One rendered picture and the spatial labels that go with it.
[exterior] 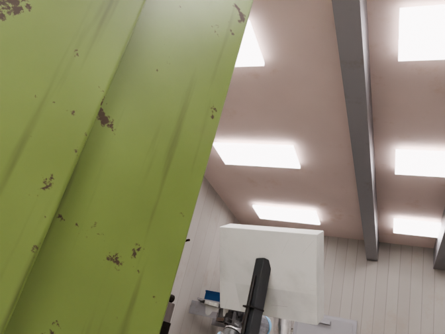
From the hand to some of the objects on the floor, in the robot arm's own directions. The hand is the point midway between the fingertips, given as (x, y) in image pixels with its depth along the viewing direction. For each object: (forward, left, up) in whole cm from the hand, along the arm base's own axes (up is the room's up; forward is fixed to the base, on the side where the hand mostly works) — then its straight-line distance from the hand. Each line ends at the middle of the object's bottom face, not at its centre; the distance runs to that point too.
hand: (209, 300), depth 193 cm
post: (+52, +37, -100) cm, 118 cm away
